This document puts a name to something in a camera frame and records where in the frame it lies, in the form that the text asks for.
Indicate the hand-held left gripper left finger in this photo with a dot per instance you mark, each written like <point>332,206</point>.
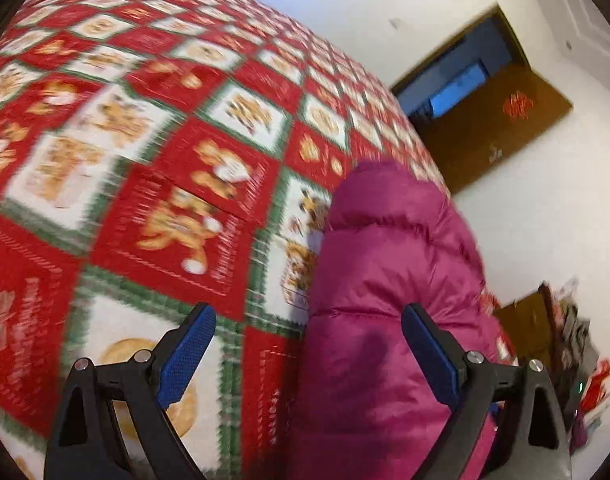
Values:
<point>187,355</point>

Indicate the magenta puffer jacket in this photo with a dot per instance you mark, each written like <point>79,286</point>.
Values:
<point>385,280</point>

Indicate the red door decoration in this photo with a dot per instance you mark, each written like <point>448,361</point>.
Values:
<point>518,106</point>

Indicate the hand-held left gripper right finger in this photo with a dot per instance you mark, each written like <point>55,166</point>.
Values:
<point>430,355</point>

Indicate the red printed bed blanket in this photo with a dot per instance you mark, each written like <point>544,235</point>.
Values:
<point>150,170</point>

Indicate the brown wooden door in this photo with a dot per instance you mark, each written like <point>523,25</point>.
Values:
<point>485,130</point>

